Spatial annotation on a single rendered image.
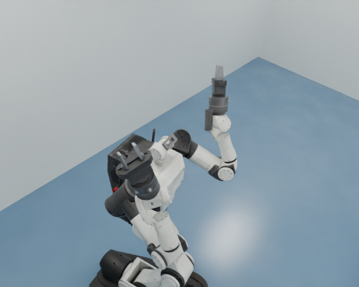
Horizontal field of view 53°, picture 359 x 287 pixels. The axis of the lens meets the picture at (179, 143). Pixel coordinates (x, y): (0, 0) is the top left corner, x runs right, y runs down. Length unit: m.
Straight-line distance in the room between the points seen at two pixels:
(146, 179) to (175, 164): 0.46
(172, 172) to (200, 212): 1.58
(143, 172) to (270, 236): 2.15
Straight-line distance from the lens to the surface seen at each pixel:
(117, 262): 2.34
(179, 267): 1.98
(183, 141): 1.71
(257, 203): 3.36
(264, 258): 3.01
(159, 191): 1.21
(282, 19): 5.72
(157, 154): 1.48
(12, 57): 2.50
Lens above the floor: 2.35
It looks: 39 degrees down
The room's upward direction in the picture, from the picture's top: 11 degrees clockwise
